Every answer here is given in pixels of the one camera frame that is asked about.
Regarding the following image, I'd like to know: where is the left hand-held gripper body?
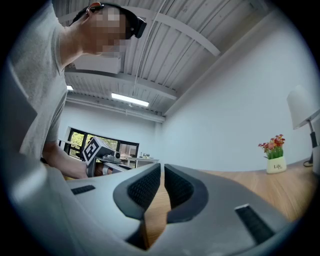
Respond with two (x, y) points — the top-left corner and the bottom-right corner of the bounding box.
(82, 136), (132, 178)

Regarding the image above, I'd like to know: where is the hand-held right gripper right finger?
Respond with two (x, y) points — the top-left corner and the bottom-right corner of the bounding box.
(164, 163), (209, 224)

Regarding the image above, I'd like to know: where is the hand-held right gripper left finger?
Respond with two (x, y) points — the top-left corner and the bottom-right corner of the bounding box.
(112, 163), (161, 221)

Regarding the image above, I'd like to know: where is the person's left forearm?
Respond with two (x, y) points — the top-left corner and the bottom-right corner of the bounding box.
(41, 141), (88, 180)

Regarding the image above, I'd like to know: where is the person's left hand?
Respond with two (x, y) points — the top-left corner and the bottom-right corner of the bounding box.
(95, 162), (113, 177)

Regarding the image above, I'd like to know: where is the black framed window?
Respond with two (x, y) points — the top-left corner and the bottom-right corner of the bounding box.
(66, 126), (140, 167)

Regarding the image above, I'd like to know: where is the white side table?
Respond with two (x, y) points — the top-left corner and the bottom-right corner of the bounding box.
(119, 156), (160, 169)

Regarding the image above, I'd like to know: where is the person's grey shirt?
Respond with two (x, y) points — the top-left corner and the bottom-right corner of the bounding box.
(7, 0), (69, 161)

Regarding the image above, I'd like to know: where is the flower plant in white pot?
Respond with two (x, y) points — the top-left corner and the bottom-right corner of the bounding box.
(258, 134), (288, 175)

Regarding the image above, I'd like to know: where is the person's head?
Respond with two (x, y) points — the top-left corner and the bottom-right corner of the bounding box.
(59, 2), (131, 66)

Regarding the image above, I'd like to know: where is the white shade table lamp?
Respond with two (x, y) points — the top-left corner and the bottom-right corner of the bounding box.
(286, 84), (320, 167)

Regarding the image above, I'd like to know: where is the grey gripper camera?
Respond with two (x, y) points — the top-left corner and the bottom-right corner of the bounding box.
(104, 150), (122, 160)

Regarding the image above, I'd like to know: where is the black head-worn camera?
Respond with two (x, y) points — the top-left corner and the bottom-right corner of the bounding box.
(71, 1), (148, 40)

